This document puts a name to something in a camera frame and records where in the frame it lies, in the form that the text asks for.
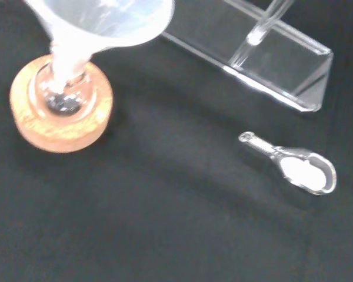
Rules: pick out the clear funnel stand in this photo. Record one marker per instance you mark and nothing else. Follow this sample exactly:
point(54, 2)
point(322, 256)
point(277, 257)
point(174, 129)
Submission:
point(285, 61)

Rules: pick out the clear round-bottom flask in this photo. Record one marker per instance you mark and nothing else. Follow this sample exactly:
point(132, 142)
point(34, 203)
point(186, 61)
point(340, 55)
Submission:
point(61, 91)

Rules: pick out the black bench cloth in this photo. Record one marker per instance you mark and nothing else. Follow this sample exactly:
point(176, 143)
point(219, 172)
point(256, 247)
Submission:
point(153, 211)

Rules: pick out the translucent plastic funnel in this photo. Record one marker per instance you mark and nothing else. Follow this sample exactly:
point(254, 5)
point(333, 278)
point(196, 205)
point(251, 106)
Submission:
point(106, 26)

